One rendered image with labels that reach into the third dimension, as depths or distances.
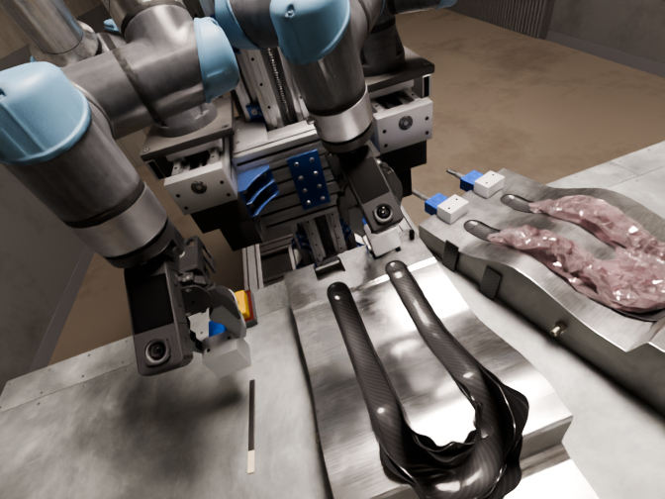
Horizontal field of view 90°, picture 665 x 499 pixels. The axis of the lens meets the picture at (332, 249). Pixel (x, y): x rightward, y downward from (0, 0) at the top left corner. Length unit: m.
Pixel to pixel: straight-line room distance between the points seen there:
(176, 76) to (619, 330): 0.63
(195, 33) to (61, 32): 0.43
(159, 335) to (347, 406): 0.23
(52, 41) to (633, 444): 1.06
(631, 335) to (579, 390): 0.10
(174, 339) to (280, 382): 0.29
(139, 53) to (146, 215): 0.16
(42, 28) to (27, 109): 0.50
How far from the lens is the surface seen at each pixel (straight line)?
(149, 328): 0.38
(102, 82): 0.42
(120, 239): 0.36
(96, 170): 0.33
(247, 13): 0.52
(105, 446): 0.75
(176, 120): 0.90
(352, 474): 0.42
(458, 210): 0.71
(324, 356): 0.52
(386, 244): 0.58
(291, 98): 1.04
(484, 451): 0.48
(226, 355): 0.50
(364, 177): 0.44
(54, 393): 0.89
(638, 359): 0.59
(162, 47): 0.42
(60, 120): 0.32
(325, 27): 0.36
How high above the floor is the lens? 1.34
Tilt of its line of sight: 45 degrees down
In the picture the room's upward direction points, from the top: 16 degrees counter-clockwise
